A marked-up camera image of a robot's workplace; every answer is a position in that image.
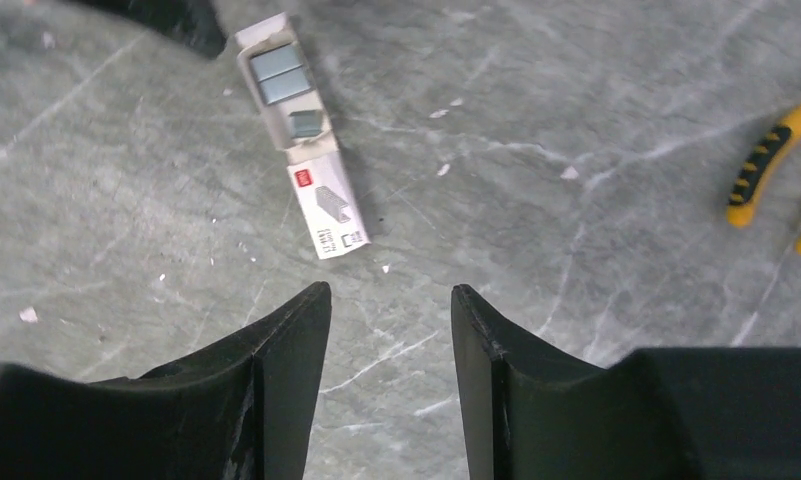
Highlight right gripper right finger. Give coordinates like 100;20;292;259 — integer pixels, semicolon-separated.
451;284;801;479

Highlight yellow black pliers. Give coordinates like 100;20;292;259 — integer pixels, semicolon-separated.
726;104;801;228

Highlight white staple box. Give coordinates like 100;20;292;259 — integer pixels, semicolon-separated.
234;12;370;259

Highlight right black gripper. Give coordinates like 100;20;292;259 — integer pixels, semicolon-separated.
72;0;227;60

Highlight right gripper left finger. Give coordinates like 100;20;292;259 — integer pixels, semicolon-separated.
0;282;332;479

